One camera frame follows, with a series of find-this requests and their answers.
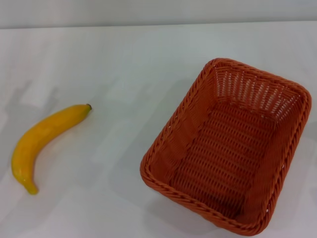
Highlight orange woven plastic basket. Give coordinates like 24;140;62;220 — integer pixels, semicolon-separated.
140;58;313;238

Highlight yellow banana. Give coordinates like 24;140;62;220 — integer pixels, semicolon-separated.
11;103;93;195

